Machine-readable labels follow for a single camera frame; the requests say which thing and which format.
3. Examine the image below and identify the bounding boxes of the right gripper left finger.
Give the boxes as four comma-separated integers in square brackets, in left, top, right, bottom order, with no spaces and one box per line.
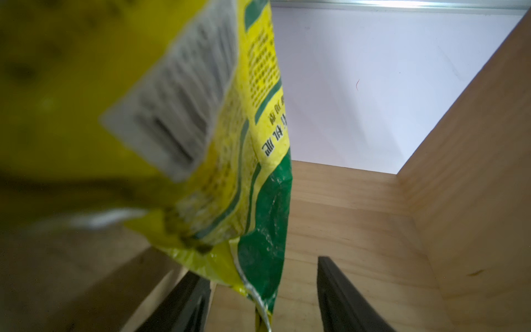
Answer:
[136,272,211,332]

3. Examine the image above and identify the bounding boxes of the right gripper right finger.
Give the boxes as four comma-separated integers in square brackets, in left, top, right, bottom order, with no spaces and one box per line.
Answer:
[317,256,395,332]

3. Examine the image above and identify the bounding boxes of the yellow green fertilizer bag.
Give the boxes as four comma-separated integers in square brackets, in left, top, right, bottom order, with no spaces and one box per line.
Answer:
[1,1,293,331]

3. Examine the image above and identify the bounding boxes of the wooden two-tier shelf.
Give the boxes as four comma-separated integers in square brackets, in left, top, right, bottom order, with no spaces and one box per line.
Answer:
[1,15,530,331]

